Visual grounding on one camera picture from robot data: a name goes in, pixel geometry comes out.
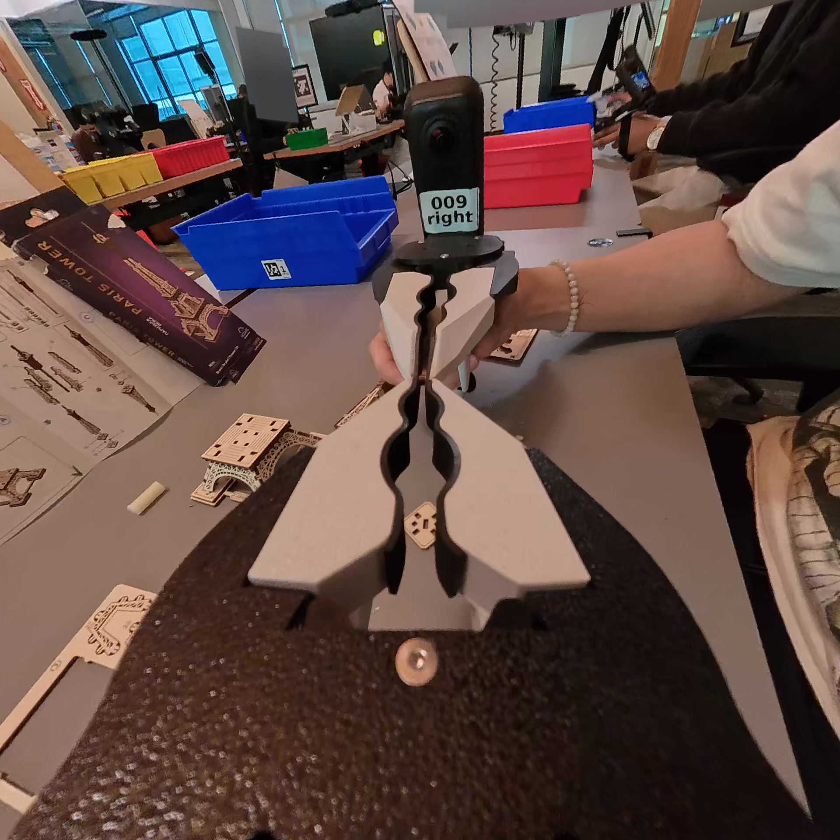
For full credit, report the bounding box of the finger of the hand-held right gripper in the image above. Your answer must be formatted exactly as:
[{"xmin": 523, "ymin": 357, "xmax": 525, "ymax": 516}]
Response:
[
  {"xmin": 380, "ymin": 269, "xmax": 431, "ymax": 387},
  {"xmin": 429, "ymin": 266, "xmax": 497, "ymax": 389}
]

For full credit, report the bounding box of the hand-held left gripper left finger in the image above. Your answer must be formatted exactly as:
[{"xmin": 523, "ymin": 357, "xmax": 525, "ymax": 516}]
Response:
[{"xmin": 248, "ymin": 379, "xmax": 421, "ymax": 632}]

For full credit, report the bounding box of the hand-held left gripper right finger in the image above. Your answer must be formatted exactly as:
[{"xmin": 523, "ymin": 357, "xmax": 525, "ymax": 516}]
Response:
[{"xmin": 427, "ymin": 381, "xmax": 592, "ymax": 632}]

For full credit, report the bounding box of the small square wooden plate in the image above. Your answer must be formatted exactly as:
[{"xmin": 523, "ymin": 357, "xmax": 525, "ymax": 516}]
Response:
[{"xmin": 403, "ymin": 501, "xmax": 440, "ymax": 551}]

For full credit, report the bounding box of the wooden tower spire piece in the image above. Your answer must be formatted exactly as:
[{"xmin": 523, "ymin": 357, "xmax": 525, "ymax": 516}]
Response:
[{"xmin": 334, "ymin": 379, "xmax": 389, "ymax": 429}]

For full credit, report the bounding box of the person's right forearm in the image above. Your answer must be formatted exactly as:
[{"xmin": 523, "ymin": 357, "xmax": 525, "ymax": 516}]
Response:
[{"xmin": 556, "ymin": 121, "xmax": 840, "ymax": 337}]

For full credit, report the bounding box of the grey desk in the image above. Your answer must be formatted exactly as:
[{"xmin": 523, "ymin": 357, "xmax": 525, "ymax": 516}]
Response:
[{"xmin": 0, "ymin": 161, "xmax": 809, "ymax": 816}]

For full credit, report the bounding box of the person's right hand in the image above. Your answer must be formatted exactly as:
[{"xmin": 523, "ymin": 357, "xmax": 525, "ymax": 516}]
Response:
[{"xmin": 369, "ymin": 265, "xmax": 560, "ymax": 391}]

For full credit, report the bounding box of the toothed wooden puzzle piece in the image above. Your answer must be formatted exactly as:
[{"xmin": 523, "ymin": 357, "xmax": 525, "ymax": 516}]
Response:
[{"xmin": 488, "ymin": 328, "xmax": 539, "ymax": 362}]

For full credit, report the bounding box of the large red plastic bin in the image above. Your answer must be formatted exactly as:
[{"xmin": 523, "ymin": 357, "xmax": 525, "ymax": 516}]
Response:
[{"xmin": 483, "ymin": 122, "xmax": 595, "ymax": 210}]

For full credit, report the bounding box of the small blue plastic bin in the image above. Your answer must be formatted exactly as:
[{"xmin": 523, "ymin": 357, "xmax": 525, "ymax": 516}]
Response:
[{"xmin": 503, "ymin": 96, "xmax": 597, "ymax": 136}]

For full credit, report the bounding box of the wooden tower base assembly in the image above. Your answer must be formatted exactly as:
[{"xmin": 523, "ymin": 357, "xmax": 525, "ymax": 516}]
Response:
[{"xmin": 190, "ymin": 413, "xmax": 326, "ymax": 508}]

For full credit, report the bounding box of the black monitor screen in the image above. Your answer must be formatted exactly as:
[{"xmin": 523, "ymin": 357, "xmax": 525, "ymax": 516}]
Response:
[{"xmin": 308, "ymin": 5, "xmax": 396, "ymax": 104}]

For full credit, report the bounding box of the pale wax stick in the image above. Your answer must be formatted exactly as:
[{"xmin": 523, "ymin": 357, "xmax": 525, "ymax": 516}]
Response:
[{"xmin": 126, "ymin": 480, "xmax": 168, "ymax": 517}]

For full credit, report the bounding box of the black device blue screen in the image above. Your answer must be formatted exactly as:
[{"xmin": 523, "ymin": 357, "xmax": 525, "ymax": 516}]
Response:
[{"xmin": 613, "ymin": 45, "xmax": 655, "ymax": 101}]

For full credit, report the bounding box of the laser-cut wooden parts sheet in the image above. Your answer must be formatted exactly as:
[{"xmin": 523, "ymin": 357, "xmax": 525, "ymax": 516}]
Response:
[{"xmin": 0, "ymin": 583, "xmax": 159, "ymax": 816}]

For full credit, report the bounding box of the wooden pillar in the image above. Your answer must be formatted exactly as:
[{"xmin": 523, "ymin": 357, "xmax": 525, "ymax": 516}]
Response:
[{"xmin": 648, "ymin": 0, "xmax": 704, "ymax": 94}]

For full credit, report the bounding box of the long red plastic bin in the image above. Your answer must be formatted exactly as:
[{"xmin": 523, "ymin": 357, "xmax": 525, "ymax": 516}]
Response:
[{"xmin": 151, "ymin": 136, "xmax": 231, "ymax": 179}]

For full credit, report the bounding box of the person's white printed shirt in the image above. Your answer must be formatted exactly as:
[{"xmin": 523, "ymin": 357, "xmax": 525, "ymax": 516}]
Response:
[{"xmin": 747, "ymin": 392, "xmax": 840, "ymax": 724}]

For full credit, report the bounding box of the dark purple puzzle box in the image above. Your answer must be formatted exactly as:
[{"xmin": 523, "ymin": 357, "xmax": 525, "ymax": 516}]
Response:
[{"xmin": 13, "ymin": 204, "xmax": 267, "ymax": 388}]

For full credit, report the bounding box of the black chair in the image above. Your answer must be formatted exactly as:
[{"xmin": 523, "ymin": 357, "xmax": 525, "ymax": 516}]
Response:
[{"xmin": 675, "ymin": 315, "xmax": 840, "ymax": 411}]

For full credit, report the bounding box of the printed instruction sheet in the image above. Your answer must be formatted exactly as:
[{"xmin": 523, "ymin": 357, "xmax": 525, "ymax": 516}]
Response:
[{"xmin": 0, "ymin": 255, "xmax": 206, "ymax": 547}]

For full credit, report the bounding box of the large window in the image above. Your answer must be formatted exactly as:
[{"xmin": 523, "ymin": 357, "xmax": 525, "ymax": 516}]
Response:
[{"xmin": 117, "ymin": 9, "xmax": 238, "ymax": 107}]

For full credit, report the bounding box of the yellow plastic bin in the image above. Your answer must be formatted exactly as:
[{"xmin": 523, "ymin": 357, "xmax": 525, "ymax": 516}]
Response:
[{"xmin": 60, "ymin": 153, "xmax": 164, "ymax": 205}]

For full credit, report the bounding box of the dark printed box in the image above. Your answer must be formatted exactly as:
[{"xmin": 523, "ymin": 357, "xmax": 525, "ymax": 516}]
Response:
[{"xmin": 0, "ymin": 185, "xmax": 90, "ymax": 245}]

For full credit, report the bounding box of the white bead bracelet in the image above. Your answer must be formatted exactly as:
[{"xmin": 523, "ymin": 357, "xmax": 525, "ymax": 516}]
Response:
[{"xmin": 549, "ymin": 260, "xmax": 584, "ymax": 340}]

